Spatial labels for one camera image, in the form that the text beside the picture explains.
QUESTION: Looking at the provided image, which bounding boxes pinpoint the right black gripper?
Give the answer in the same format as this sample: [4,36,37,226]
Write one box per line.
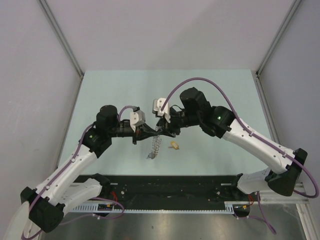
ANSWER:
[156,107,201,138]

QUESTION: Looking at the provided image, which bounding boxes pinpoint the metal key organizer ring disc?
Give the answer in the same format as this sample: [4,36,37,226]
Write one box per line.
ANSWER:
[147,135,162,160]

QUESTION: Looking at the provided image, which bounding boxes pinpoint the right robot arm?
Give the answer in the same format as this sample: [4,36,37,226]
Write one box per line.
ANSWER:
[152,87,308,201]

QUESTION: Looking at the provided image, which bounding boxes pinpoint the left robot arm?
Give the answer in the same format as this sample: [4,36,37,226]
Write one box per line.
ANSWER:
[20,105,159,233]

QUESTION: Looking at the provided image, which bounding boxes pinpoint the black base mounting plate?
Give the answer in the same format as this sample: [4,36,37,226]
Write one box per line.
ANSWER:
[51,174,292,210]

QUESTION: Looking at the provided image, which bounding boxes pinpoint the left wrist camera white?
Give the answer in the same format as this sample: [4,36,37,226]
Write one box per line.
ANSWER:
[129,106,146,132]

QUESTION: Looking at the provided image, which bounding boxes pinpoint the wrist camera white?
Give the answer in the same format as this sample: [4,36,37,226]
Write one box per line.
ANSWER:
[129,106,146,132]
[152,97,171,123]

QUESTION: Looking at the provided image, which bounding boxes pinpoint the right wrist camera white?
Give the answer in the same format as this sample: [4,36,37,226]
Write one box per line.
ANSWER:
[152,97,171,123]

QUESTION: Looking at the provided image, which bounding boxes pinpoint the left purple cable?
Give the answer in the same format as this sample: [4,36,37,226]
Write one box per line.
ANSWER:
[21,105,138,240]

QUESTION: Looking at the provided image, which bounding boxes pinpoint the purple cable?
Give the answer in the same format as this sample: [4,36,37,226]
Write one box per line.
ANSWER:
[21,105,138,240]
[161,77,320,235]

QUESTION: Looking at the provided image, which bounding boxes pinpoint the white slotted cable duct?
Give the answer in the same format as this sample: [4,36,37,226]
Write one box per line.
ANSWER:
[72,201,248,214]

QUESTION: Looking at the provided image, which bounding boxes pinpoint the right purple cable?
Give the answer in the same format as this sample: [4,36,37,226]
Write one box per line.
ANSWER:
[161,77,320,235]

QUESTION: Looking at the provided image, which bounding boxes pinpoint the aluminium front rail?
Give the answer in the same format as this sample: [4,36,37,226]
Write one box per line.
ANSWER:
[259,182,308,203]

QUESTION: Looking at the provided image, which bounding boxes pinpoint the left aluminium frame post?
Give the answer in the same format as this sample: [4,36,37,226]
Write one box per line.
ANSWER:
[37,0,84,80]

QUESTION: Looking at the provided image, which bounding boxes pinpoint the aluminium frame post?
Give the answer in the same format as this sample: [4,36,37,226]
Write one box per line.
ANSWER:
[37,0,84,80]
[255,0,303,78]

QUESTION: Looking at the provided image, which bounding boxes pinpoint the right aluminium frame post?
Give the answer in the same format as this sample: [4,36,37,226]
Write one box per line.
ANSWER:
[255,0,303,78]

